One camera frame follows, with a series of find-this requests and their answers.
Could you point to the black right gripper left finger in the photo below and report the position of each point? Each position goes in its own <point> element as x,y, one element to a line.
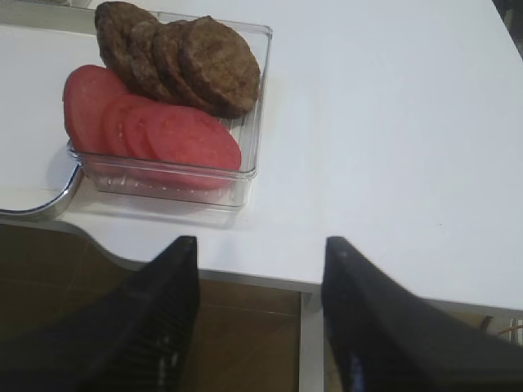
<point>135,338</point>

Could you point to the leftmost red tomato slice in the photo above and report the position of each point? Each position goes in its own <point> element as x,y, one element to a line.
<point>88,91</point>

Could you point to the rightmost brown meat patty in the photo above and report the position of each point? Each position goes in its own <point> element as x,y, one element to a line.
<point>219,64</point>

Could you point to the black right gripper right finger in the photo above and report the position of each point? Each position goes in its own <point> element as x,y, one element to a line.
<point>384,338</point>

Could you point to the clear bin with patties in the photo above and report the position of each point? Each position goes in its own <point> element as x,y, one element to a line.
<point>204,185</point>

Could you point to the red tomato slice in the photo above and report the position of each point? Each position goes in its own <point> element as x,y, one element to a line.
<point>88,91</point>
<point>187,136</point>
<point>112,123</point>
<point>136,128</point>

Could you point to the large white serving tray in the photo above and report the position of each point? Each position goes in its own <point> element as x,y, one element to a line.
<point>41,43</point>

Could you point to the brown meat patty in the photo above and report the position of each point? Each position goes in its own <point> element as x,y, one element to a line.
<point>219,64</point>
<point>114,22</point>
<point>143,64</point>
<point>166,45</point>

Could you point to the front red tomato slice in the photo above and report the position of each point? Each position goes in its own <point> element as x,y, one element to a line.
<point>187,136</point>

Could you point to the leftmost brown meat patty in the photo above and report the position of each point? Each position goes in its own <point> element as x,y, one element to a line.
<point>114,22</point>

